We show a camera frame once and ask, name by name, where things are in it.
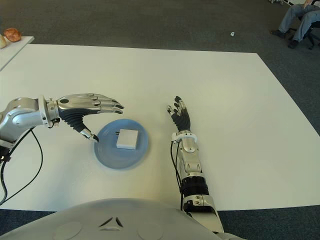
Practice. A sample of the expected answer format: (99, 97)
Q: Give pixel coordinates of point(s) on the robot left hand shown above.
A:
(80, 105)

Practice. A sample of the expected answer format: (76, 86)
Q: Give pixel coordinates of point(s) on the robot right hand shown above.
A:
(182, 120)

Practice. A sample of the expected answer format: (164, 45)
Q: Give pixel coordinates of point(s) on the white charger block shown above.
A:
(127, 138)

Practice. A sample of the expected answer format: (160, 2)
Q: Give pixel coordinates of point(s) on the robot right arm silver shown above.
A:
(192, 162)

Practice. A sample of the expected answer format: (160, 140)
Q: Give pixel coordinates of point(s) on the robot left arm silver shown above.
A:
(22, 112)

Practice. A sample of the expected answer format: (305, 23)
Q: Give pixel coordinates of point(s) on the blue plastic plate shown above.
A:
(110, 155)

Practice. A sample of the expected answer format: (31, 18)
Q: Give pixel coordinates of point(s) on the white side table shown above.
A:
(12, 51)

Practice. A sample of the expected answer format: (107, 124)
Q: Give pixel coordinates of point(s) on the brown bread roll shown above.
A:
(12, 35)

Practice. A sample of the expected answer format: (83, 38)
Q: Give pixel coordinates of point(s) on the beige bread roll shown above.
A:
(2, 42)

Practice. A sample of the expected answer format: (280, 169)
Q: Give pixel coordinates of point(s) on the grey robot torso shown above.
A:
(112, 220)

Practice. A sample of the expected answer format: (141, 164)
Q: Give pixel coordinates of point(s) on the seated person in jeans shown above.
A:
(290, 15)

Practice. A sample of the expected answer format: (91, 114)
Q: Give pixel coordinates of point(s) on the white chair base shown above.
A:
(283, 2)

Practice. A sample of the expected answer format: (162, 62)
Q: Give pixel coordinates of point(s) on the black office chair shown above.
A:
(313, 35)

